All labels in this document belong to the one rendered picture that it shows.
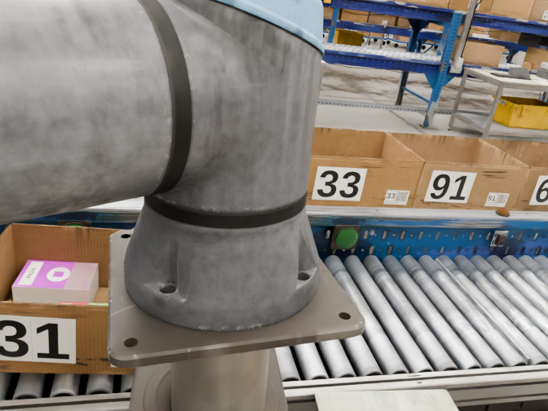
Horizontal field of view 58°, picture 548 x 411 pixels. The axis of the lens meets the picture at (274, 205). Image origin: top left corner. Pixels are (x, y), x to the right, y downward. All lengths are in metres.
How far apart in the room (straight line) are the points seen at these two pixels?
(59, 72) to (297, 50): 0.17
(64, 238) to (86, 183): 0.95
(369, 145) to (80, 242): 1.06
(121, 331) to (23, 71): 0.22
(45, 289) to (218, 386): 0.75
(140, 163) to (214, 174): 0.07
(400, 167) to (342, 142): 0.30
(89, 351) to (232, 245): 0.70
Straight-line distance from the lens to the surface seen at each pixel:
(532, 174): 1.87
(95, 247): 1.26
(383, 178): 1.57
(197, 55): 0.34
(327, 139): 1.78
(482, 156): 2.03
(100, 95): 0.31
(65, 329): 1.04
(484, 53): 6.86
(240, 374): 0.52
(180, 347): 0.41
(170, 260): 0.43
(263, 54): 0.36
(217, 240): 0.40
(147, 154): 0.33
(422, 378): 1.23
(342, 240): 1.53
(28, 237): 1.29
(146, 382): 0.62
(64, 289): 1.20
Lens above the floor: 1.52
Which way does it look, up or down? 25 degrees down
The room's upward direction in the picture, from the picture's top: 8 degrees clockwise
